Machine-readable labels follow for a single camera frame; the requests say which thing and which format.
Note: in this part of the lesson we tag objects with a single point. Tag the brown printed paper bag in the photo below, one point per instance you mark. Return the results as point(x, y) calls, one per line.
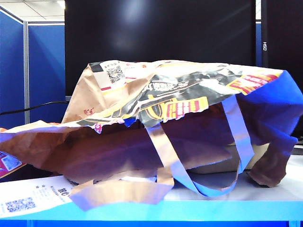
point(118, 151)

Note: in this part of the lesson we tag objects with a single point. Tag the long white printed receipt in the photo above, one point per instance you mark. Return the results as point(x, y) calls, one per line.
point(35, 196)

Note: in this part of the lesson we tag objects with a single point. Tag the beige fabric tray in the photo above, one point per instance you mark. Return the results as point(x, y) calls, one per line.
point(213, 168)

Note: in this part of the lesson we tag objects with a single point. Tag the large black monitor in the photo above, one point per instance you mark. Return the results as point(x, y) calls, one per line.
point(165, 30)

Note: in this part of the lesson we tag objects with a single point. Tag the blue office partition panel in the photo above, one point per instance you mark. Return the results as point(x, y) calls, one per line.
point(11, 71)
point(47, 71)
point(258, 47)

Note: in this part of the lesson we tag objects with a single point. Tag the black HSD monitor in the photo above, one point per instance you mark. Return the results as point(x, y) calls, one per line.
point(284, 35)

